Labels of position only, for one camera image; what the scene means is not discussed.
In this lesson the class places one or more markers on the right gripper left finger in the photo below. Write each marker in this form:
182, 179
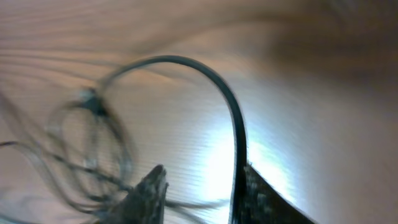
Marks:
144, 204

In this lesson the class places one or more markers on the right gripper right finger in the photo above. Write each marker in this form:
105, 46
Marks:
256, 202

